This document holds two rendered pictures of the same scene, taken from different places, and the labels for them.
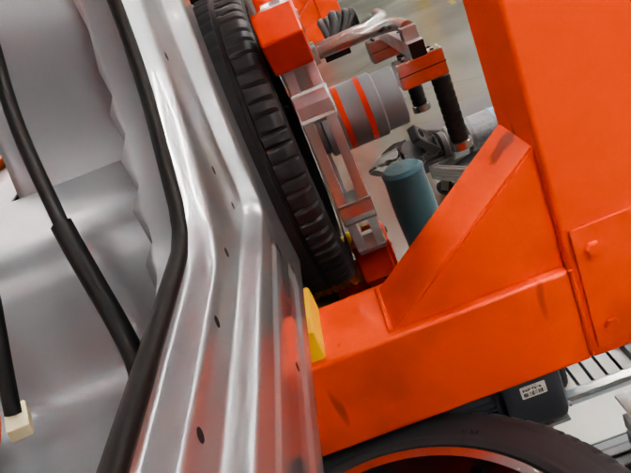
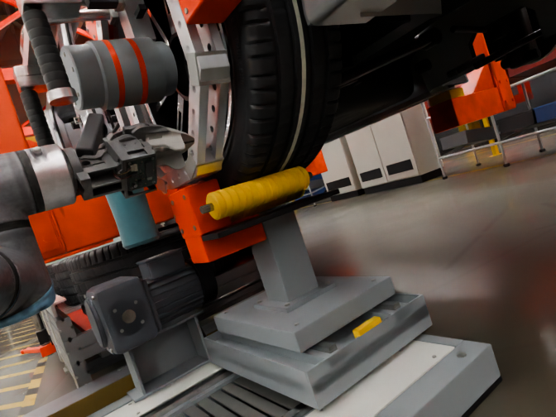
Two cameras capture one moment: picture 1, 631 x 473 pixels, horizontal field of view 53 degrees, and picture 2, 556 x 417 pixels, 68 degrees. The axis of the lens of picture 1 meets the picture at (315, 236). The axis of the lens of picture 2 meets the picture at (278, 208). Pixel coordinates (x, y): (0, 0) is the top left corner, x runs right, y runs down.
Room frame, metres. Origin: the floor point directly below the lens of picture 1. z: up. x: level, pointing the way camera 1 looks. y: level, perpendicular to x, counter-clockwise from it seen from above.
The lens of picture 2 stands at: (2.19, -0.58, 0.50)
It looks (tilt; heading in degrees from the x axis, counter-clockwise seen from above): 3 degrees down; 141
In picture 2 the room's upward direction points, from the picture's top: 18 degrees counter-clockwise
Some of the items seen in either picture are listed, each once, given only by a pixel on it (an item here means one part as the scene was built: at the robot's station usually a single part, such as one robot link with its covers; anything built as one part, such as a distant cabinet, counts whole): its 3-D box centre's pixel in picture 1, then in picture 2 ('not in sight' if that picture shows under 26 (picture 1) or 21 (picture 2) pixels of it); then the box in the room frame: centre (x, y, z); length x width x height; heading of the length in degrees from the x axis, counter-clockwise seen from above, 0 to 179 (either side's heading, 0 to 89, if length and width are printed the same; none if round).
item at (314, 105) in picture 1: (323, 126); (151, 70); (1.33, -0.11, 0.85); 0.54 x 0.07 x 0.54; 174
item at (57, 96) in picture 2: (412, 80); (47, 55); (1.48, -0.36, 0.83); 0.04 x 0.04 x 0.16
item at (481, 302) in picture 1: (381, 302); (129, 179); (0.82, -0.05, 0.69); 0.52 x 0.17 x 0.35; 84
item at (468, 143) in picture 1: (450, 110); (38, 121); (1.14, -0.33, 0.83); 0.04 x 0.04 x 0.16
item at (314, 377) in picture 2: not in sight; (305, 332); (1.35, 0.05, 0.13); 0.50 x 0.36 x 0.10; 174
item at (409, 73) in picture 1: (419, 67); (37, 78); (1.14, -0.30, 0.93); 0.09 x 0.05 x 0.05; 84
